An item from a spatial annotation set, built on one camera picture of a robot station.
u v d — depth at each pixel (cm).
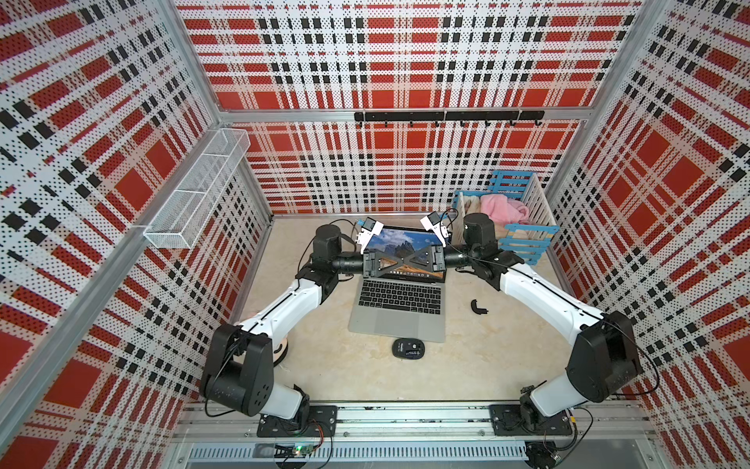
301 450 69
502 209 104
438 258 66
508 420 73
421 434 73
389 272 71
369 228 69
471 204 115
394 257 71
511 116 89
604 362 43
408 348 84
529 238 107
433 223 69
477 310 94
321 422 73
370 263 66
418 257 69
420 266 70
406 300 96
